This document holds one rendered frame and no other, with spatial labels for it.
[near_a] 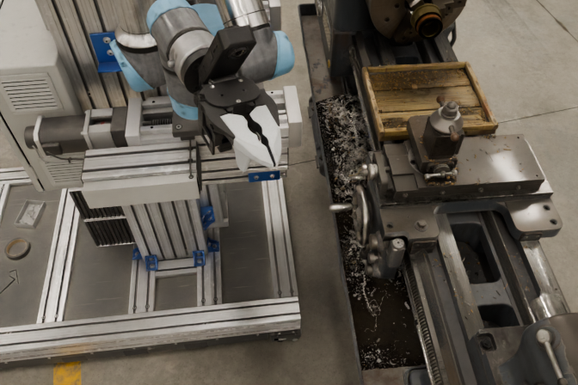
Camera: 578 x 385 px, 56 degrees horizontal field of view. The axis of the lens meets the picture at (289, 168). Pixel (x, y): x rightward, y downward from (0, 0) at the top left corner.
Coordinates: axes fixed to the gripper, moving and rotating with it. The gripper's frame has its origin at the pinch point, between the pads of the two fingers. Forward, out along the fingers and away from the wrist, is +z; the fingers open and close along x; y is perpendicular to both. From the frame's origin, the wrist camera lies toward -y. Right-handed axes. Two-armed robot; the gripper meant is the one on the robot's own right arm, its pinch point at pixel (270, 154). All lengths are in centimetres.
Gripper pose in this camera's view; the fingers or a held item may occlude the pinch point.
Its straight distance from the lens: 62.9
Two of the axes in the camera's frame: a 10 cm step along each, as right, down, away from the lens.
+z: 4.7, 6.8, -5.6
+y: -1.2, 6.8, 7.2
